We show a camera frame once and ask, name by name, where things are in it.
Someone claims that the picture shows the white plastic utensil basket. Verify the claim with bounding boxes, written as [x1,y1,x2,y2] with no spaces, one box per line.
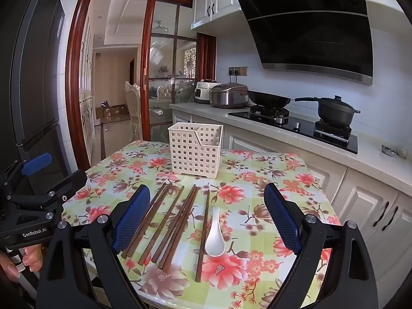
[168,122,224,178]

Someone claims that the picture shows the row of wooden chopsticks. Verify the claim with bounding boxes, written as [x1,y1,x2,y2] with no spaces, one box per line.
[121,182,210,282]

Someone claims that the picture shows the white carved dining chair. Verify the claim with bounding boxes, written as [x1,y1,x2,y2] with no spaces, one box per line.
[124,81,143,136]

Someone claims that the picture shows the red wooden door frame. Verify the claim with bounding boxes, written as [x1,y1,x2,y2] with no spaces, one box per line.
[66,0,194,171]

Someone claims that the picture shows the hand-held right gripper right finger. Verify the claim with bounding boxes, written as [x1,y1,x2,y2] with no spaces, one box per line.
[263,183,379,309]

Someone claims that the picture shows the person's left hand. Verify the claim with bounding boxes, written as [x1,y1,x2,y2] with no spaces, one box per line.
[0,244,43,284]

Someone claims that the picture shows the white pressure cooker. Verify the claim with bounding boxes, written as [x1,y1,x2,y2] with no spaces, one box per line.
[195,79,216,104]

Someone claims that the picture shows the black refrigerator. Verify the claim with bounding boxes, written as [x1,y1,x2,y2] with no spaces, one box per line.
[0,0,68,181]

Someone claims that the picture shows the black wok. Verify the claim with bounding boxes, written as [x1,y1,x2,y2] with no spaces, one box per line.
[247,90,320,109]

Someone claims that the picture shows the silver rice cooker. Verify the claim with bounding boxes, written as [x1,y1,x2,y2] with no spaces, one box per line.
[209,83,249,109]

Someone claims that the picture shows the black range hood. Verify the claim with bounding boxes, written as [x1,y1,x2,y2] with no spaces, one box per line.
[237,0,374,86]

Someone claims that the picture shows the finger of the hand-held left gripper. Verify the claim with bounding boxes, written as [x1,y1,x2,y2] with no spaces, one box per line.
[6,170,88,222]
[0,153,53,200]

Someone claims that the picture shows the black lidded pot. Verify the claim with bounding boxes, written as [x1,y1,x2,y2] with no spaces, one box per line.
[317,95,361,128]

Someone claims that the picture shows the floral tablecloth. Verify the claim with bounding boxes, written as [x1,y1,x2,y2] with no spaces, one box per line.
[61,140,342,309]

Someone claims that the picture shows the cardboard boxes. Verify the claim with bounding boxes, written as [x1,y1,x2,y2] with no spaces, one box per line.
[96,101,127,118]

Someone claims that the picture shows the glass sliding door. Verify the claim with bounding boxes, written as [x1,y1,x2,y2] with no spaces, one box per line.
[142,0,217,143]

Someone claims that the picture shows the white ceramic spoon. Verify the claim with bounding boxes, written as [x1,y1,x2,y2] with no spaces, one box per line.
[205,207,226,257]

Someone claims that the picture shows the white base cabinets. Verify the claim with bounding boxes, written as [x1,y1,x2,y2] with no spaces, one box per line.
[170,102,412,266]

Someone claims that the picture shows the black gas stove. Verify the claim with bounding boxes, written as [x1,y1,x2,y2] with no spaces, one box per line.
[228,109,359,155]

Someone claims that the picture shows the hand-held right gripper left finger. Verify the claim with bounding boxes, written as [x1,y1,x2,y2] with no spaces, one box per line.
[37,184,152,309]

